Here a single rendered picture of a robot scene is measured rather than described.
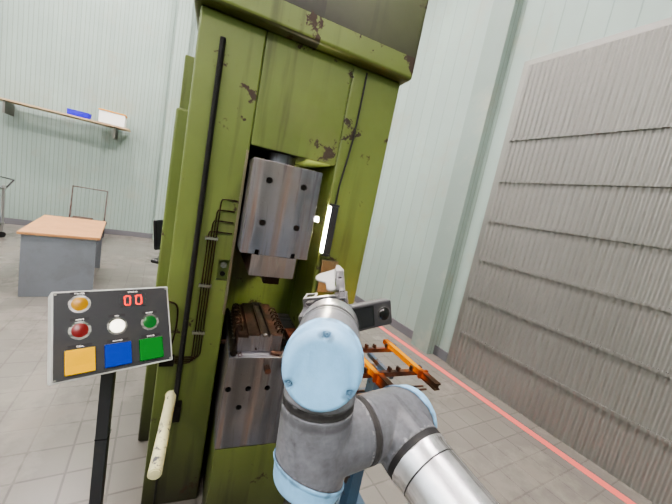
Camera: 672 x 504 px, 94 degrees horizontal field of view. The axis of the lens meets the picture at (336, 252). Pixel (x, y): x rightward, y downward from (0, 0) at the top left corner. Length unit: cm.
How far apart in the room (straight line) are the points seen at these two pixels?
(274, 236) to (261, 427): 90
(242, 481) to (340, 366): 157
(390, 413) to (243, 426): 125
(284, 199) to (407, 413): 106
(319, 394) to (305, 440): 6
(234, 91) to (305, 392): 134
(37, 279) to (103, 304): 351
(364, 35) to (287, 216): 89
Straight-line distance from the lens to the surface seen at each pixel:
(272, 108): 154
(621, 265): 342
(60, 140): 901
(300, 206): 139
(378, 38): 173
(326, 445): 41
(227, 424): 166
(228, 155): 149
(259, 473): 188
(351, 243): 165
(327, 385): 36
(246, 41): 160
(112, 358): 131
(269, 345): 155
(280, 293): 197
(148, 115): 890
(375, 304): 57
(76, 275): 477
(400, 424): 49
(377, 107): 172
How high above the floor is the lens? 163
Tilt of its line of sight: 8 degrees down
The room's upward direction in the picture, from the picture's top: 11 degrees clockwise
